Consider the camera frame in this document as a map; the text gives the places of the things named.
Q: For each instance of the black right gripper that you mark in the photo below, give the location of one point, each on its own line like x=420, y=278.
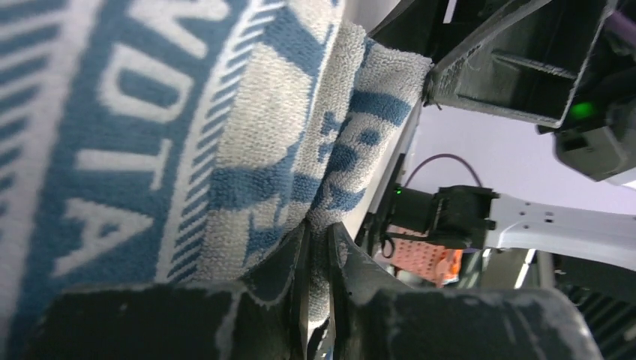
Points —
x=524, y=60

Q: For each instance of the blue patterned towel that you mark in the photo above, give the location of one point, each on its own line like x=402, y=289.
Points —
x=178, y=141

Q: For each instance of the pink plastic basket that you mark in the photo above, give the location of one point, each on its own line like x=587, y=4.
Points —
x=433, y=263

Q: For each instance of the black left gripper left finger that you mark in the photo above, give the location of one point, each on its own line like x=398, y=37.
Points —
x=261, y=315

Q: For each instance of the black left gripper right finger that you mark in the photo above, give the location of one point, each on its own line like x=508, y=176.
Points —
x=376, y=316

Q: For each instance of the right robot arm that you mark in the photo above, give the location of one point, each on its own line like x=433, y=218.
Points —
x=461, y=217

